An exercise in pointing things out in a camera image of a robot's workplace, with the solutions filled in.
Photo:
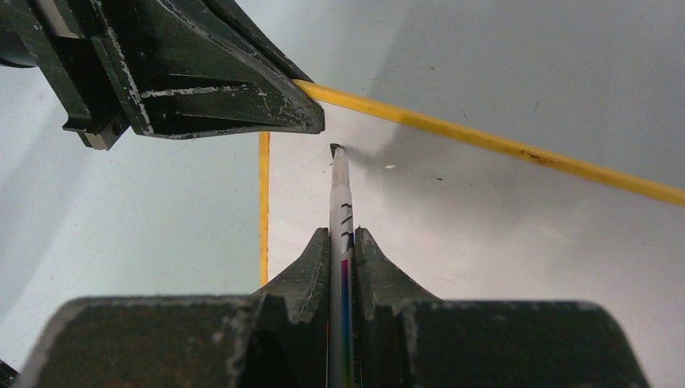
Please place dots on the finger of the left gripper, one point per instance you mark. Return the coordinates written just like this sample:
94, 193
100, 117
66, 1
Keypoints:
235, 17

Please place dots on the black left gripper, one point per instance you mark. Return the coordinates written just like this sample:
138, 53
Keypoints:
179, 72

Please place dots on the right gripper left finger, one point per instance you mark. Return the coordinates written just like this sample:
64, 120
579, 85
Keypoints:
274, 337

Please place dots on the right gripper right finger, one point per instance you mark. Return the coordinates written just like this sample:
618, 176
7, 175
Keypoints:
411, 338

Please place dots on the black whiteboard marker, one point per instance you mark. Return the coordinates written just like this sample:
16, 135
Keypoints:
342, 363

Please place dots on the yellow framed whiteboard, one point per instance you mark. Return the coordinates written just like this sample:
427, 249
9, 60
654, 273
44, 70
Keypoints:
470, 215

